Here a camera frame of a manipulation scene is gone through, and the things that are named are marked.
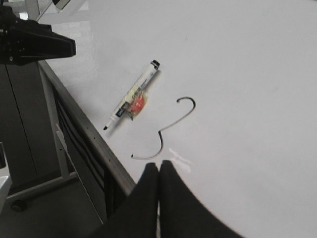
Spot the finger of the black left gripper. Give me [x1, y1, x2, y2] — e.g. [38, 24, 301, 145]
[0, 6, 76, 65]

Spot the white whiteboard with aluminium frame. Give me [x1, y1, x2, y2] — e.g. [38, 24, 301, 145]
[40, 0, 317, 238]

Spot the grey metal table leg frame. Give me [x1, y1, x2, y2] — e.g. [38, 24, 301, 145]
[40, 69, 107, 224]

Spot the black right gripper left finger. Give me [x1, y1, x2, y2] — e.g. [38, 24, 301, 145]
[91, 163, 159, 238]

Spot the white dry-erase marker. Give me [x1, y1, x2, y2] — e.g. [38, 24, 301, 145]
[104, 60, 160, 130]

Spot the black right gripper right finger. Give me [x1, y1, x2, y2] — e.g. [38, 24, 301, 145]
[159, 160, 241, 238]

